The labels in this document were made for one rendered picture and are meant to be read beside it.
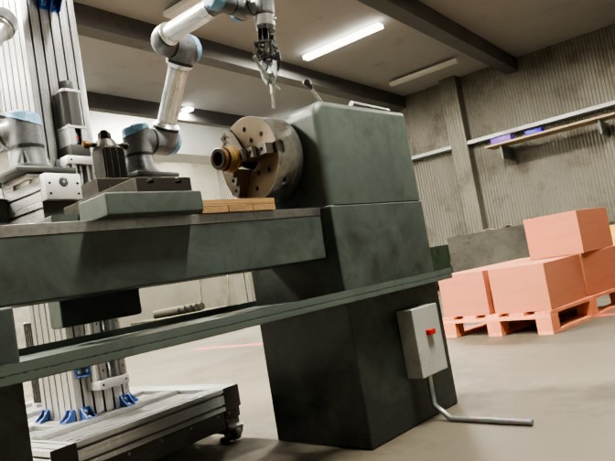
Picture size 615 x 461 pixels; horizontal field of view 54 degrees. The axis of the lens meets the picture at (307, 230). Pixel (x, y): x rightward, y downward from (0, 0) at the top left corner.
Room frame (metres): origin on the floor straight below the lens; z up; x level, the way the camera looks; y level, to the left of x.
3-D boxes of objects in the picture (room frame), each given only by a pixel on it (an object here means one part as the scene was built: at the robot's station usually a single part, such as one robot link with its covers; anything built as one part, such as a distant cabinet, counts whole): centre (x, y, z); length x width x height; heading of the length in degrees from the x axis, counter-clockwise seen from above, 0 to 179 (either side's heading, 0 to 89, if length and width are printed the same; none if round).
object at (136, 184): (1.79, 0.53, 0.95); 0.43 x 0.18 x 0.04; 47
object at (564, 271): (4.52, -1.59, 0.38); 1.35 x 1.05 x 0.76; 142
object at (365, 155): (2.50, -0.12, 1.06); 0.59 x 0.48 x 0.39; 137
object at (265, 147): (2.08, 0.12, 1.09); 0.12 x 0.11 x 0.05; 47
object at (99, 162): (1.84, 0.57, 1.07); 0.07 x 0.07 x 0.10; 47
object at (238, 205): (1.99, 0.33, 0.88); 0.36 x 0.30 x 0.04; 47
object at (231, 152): (2.09, 0.23, 1.08); 0.09 x 0.09 x 0.09; 47
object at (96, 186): (1.86, 0.55, 1.00); 0.20 x 0.10 x 0.05; 137
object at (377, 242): (2.50, -0.12, 0.43); 0.60 x 0.48 x 0.86; 137
